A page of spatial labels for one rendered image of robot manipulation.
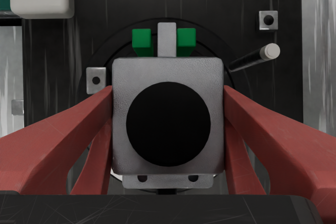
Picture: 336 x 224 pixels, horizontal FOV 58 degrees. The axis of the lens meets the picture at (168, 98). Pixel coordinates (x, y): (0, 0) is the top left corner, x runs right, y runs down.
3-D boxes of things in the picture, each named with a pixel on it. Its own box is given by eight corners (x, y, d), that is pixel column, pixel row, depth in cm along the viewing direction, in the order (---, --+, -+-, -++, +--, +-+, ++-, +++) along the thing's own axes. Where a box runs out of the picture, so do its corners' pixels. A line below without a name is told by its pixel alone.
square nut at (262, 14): (274, 32, 26) (278, 29, 25) (255, 32, 26) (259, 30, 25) (273, 13, 26) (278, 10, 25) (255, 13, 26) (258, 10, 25)
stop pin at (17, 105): (43, 112, 30) (24, 115, 26) (31, 113, 30) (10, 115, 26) (42, 98, 30) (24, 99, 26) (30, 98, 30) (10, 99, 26)
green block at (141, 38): (153, 57, 24) (151, 47, 19) (138, 57, 24) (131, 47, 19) (153, 42, 24) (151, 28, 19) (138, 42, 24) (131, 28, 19)
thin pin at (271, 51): (238, 71, 24) (281, 58, 15) (228, 71, 24) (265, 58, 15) (238, 61, 24) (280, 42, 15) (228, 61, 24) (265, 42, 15)
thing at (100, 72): (110, 94, 24) (106, 94, 22) (91, 94, 24) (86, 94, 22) (109, 68, 24) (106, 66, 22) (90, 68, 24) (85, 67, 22)
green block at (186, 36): (189, 57, 24) (196, 46, 19) (174, 57, 24) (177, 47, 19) (189, 41, 24) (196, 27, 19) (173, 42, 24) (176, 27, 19)
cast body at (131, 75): (205, 176, 17) (233, 217, 10) (129, 177, 17) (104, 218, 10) (204, 32, 18) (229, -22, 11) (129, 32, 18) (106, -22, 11)
